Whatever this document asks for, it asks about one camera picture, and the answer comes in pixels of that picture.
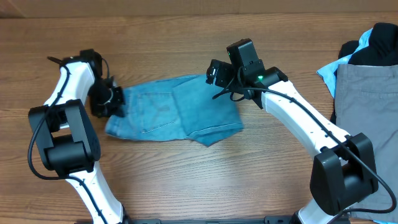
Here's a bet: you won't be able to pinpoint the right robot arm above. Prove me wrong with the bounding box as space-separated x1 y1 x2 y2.
206 39 378 223

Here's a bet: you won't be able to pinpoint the black garment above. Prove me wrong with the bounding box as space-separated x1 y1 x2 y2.
338 22 397 66

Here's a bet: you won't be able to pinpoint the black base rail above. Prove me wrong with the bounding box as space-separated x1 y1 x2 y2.
126 215 300 224

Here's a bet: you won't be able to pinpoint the light blue cloth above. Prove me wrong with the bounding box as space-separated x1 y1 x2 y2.
317 28 373 98

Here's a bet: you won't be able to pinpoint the grey shorts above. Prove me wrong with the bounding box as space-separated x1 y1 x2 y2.
334 63 398 223

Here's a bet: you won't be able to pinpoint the blue denim jeans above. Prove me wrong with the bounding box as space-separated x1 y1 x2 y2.
105 75 244 146

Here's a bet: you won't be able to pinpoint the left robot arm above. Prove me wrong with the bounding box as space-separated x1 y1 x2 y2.
27 49 131 223

